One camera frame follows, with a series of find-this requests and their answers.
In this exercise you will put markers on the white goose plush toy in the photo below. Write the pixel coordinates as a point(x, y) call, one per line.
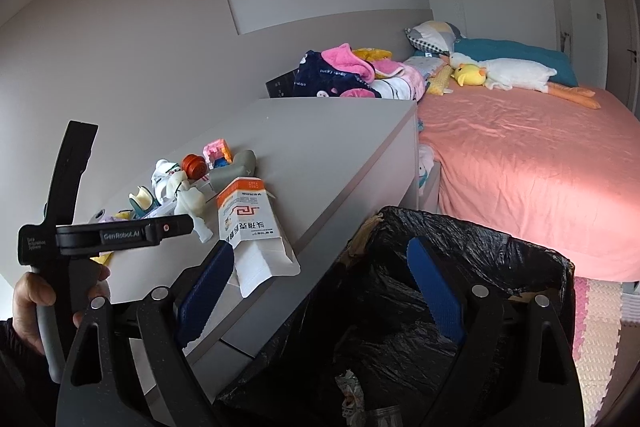
point(507, 74)

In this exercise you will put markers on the white wardrobe doors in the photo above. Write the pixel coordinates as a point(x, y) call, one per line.
point(623, 52)

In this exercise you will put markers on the teal cream small cup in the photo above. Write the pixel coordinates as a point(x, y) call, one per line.
point(142, 202)

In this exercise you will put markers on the white spray trigger bottle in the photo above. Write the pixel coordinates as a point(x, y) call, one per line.
point(191, 202)

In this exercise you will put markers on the purple plastic bag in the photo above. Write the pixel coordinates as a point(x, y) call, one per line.
point(106, 218)

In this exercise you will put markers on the pink bed sheet mattress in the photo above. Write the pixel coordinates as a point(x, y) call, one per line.
point(542, 169)

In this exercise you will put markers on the white room door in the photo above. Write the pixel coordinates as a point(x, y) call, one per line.
point(583, 38)

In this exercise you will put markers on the pink cream foam floor mat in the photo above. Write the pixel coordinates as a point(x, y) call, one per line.
point(598, 321)

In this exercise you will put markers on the yellow corn plush toy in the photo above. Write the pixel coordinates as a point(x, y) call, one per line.
point(438, 84)

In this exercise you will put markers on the long white product box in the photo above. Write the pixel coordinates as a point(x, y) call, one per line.
point(167, 209)

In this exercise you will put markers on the black trash bag bin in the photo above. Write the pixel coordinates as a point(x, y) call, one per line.
point(364, 341)

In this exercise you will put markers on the orange ribbed plastic cap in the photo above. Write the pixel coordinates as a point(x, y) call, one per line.
point(194, 166)

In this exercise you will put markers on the yellow duck plush toy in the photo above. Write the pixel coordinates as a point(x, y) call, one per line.
point(469, 75)

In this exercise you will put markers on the person's left hand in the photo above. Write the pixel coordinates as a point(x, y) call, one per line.
point(31, 291)

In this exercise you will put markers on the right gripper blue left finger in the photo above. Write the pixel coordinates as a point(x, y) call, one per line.
point(100, 384)

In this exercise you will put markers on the pink building block toy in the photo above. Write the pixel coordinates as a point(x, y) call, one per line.
point(217, 154)

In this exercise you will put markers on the orange white medicine carton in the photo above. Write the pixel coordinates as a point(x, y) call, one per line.
point(247, 222)

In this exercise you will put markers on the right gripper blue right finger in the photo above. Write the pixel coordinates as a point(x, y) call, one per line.
point(513, 364)

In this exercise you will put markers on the patterned grey checked pillow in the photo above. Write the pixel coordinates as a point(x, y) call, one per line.
point(433, 37)

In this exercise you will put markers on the teal pillow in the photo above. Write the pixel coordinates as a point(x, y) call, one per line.
point(490, 49)

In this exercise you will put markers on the navy pink clothes pile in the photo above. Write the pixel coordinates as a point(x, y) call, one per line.
point(344, 72)

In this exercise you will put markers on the white plastic drink bottle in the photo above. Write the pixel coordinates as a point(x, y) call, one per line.
point(164, 169)

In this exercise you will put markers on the black wall socket panel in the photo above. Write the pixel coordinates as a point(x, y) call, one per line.
point(282, 86)

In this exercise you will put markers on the yellow blue sachet packet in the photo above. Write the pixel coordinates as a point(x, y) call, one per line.
point(103, 259)

